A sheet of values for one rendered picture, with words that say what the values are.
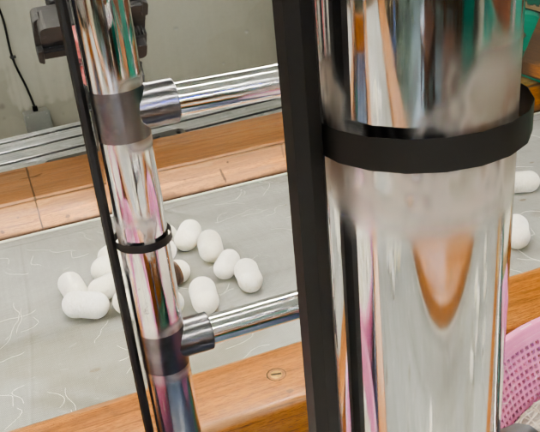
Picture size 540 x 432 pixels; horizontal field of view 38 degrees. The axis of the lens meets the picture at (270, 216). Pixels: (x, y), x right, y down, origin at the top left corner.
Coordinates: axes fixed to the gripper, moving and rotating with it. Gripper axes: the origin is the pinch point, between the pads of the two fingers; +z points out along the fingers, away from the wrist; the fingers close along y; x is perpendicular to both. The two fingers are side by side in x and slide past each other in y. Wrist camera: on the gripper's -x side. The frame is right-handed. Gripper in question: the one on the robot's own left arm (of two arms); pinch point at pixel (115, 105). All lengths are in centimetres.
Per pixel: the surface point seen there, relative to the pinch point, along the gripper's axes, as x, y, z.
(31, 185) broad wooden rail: 12.2, -8.4, -0.4
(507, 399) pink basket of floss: -14.6, 14.9, 34.8
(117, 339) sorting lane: -3.1, -5.5, 21.2
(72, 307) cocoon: -1.9, -7.9, 17.6
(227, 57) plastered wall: 170, 70, -117
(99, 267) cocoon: 0.6, -5.0, 14.1
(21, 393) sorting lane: -5.1, -12.6, 23.6
